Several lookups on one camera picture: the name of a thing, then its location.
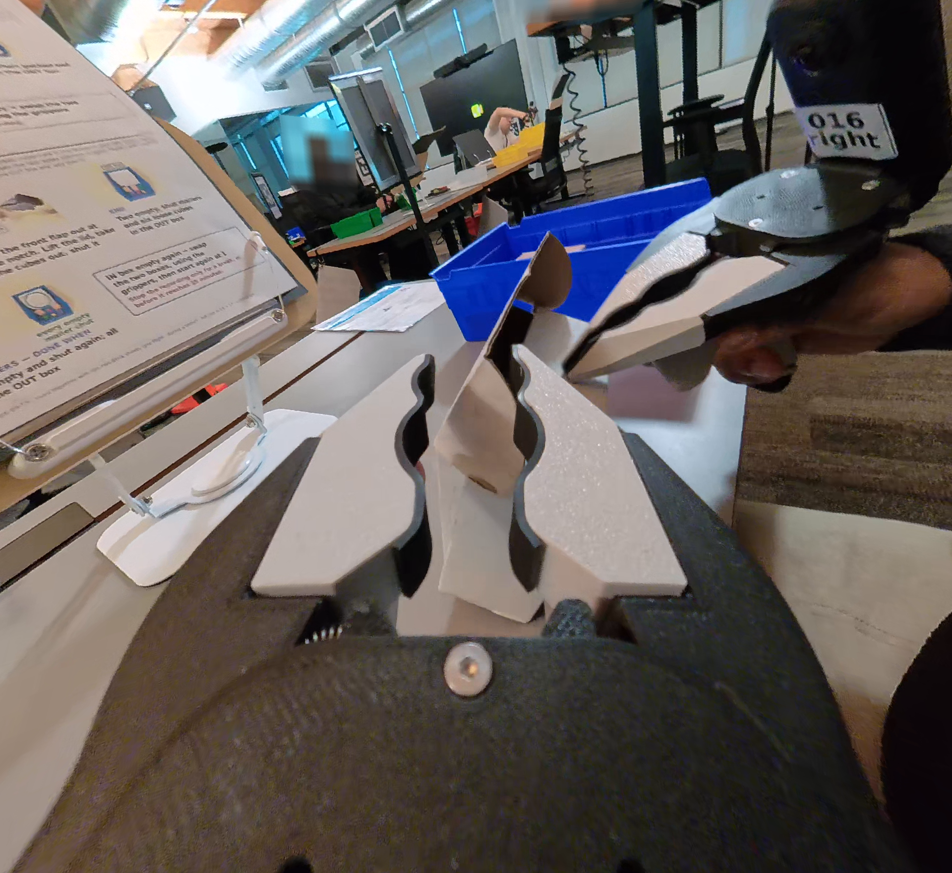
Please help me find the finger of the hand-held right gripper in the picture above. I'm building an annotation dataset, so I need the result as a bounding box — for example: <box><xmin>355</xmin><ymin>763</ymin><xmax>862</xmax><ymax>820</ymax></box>
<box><xmin>594</xmin><ymin>230</ymin><xmax>714</xmax><ymax>348</ymax></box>
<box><xmin>561</xmin><ymin>256</ymin><xmax>788</xmax><ymax>392</ymax></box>

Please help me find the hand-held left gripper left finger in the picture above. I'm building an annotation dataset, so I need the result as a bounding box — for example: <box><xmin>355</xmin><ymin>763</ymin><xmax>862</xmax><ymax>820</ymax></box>
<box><xmin>251</xmin><ymin>354</ymin><xmax>436</xmax><ymax>602</ymax></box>

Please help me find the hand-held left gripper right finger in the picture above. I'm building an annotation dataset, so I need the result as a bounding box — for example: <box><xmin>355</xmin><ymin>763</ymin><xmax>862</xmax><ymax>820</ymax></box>
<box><xmin>509</xmin><ymin>345</ymin><xmax>689</xmax><ymax>602</ymax></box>

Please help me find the white cardboard mailer box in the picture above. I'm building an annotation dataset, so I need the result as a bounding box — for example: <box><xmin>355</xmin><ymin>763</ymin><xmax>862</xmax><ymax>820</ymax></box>
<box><xmin>433</xmin><ymin>232</ymin><xmax>607</xmax><ymax>625</ymax></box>

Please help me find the blue plastic bin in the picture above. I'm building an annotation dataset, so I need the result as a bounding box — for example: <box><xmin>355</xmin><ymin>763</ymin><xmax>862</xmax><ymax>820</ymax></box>
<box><xmin>430</xmin><ymin>177</ymin><xmax>715</xmax><ymax>342</ymax></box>

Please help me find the grey desk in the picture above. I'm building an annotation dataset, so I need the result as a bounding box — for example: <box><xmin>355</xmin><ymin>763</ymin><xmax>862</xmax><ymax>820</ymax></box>
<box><xmin>0</xmin><ymin>286</ymin><xmax>748</xmax><ymax>873</ymax></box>

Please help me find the person's right hand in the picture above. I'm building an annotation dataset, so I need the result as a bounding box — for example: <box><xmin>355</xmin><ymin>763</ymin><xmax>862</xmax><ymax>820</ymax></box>
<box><xmin>705</xmin><ymin>247</ymin><xmax>927</xmax><ymax>392</ymax></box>

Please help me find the white document stand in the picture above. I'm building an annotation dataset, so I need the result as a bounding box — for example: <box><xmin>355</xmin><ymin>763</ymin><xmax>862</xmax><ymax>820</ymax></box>
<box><xmin>0</xmin><ymin>0</ymin><xmax>339</xmax><ymax>587</ymax></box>

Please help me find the black stool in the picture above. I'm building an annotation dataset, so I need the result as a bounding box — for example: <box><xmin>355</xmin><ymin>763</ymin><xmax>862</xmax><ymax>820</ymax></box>
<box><xmin>665</xmin><ymin>94</ymin><xmax>726</xmax><ymax>182</ymax></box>

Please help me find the black office chair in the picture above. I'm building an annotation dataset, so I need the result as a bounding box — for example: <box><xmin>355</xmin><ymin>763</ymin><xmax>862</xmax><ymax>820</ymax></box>
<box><xmin>521</xmin><ymin>73</ymin><xmax>589</xmax><ymax>208</ymax></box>

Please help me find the small yellow plastic bin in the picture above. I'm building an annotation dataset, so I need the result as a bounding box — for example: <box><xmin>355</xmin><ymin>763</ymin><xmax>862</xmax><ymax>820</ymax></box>
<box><xmin>492</xmin><ymin>123</ymin><xmax>566</xmax><ymax>168</ymax></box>

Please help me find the laminated sheet with blue strip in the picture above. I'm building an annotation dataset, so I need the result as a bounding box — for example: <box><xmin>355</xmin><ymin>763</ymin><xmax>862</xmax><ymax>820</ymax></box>
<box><xmin>312</xmin><ymin>282</ymin><xmax>447</xmax><ymax>333</ymax></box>

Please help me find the wooden top work table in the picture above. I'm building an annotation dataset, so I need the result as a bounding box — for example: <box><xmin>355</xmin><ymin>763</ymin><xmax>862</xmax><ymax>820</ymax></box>
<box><xmin>308</xmin><ymin>137</ymin><xmax>589</xmax><ymax>279</ymax></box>

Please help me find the computer monitor on stand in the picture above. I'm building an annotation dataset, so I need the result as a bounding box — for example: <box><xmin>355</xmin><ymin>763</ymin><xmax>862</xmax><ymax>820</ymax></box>
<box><xmin>329</xmin><ymin>67</ymin><xmax>425</xmax><ymax>223</ymax></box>

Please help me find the printed instruction sheet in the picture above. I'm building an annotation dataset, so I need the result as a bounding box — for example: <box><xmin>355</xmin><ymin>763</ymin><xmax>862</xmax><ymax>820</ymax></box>
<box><xmin>0</xmin><ymin>0</ymin><xmax>298</xmax><ymax>435</ymax></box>

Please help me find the person's black sweater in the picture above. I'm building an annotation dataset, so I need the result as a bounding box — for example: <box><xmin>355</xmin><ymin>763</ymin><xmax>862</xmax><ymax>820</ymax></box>
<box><xmin>881</xmin><ymin>613</ymin><xmax>952</xmax><ymax>873</ymax></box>

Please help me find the black coiled cable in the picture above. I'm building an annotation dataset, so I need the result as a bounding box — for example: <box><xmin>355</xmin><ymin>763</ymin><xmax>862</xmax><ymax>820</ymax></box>
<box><xmin>569</xmin><ymin>70</ymin><xmax>596</xmax><ymax>197</ymax></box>

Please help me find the dark frame standing desk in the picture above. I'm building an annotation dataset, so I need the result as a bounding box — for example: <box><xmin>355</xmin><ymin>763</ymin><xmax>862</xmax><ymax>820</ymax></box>
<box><xmin>528</xmin><ymin>0</ymin><xmax>793</xmax><ymax>190</ymax></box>

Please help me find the large black wall screen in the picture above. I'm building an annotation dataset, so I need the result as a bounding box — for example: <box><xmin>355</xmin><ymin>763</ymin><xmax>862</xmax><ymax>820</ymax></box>
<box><xmin>420</xmin><ymin>39</ymin><xmax>531</xmax><ymax>159</ymax></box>

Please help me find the dark desk cable hatch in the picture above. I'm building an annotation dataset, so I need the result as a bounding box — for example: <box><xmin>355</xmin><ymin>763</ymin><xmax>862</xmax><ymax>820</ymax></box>
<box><xmin>0</xmin><ymin>503</ymin><xmax>96</xmax><ymax>587</ymax></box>

